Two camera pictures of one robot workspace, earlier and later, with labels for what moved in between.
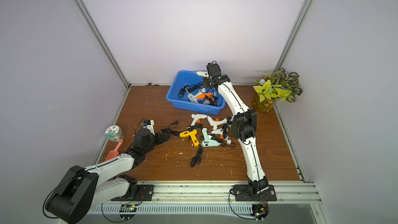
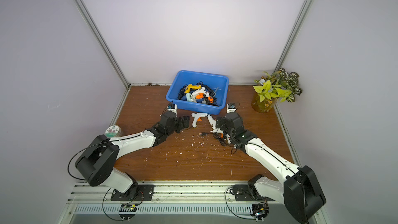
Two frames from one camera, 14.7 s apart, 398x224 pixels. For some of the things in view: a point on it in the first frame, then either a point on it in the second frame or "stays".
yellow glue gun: (193, 134) -> (191, 86)
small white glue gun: (197, 118) stays
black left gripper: (166, 137) -> (186, 122)
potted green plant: (281, 84) stays
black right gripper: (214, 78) -> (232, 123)
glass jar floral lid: (114, 133) stays
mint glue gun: (207, 141) -> (188, 96)
